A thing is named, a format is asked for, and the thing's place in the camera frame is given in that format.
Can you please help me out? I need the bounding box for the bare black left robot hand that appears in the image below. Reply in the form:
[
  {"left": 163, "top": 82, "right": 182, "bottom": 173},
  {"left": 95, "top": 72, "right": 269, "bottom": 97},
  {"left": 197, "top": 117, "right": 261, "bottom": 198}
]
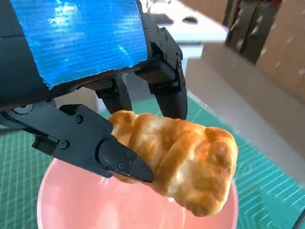
[{"left": 0, "top": 0, "right": 189, "bottom": 184}]

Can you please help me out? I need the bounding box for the long braided toy bread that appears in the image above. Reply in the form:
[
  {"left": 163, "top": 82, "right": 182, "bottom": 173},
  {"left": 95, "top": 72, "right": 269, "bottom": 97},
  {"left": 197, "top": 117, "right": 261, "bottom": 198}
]
[{"left": 107, "top": 110, "right": 238, "bottom": 218}]

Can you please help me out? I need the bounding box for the pink bowl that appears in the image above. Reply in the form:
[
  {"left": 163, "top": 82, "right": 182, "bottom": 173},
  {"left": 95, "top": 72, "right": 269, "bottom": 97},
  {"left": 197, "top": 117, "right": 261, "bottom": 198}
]
[{"left": 37, "top": 158, "right": 239, "bottom": 229}]

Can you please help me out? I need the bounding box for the black flat desk device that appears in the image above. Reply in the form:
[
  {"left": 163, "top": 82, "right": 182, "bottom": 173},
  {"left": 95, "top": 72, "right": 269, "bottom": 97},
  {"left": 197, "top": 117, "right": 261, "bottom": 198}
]
[{"left": 154, "top": 13, "right": 174, "bottom": 24}]

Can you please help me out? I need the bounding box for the black computer mouse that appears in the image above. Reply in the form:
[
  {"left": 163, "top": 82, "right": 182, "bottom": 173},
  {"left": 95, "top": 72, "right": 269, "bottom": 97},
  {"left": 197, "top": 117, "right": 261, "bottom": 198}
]
[{"left": 182, "top": 16, "right": 198, "bottom": 25}]

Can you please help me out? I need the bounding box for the white desk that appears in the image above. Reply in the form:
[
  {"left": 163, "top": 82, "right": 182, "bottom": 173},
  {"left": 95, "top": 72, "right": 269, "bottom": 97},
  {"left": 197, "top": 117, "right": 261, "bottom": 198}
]
[{"left": 140, "top": 0, "right": 230, "bottom": 58}]

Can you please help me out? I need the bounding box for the dark storage case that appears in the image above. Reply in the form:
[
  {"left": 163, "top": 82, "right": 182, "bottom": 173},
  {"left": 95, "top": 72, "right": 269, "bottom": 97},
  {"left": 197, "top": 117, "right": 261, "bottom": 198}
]
[{"left": 223, "top": 0, "right": 280, "bottom": 64}]

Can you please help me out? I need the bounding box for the green cutting mat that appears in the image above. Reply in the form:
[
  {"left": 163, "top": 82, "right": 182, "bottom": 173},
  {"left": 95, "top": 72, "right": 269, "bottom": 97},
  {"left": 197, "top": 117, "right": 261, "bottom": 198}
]
[{"left": 0, "top": 95, "right": 305, "bottom": 229}]

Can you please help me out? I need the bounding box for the long black robot cable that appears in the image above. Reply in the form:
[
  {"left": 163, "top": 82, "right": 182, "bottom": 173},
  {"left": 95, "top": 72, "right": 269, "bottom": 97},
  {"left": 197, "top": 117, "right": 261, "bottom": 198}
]
[{"left": 292, "top": 211, "right": 305, "bottom": 229}]

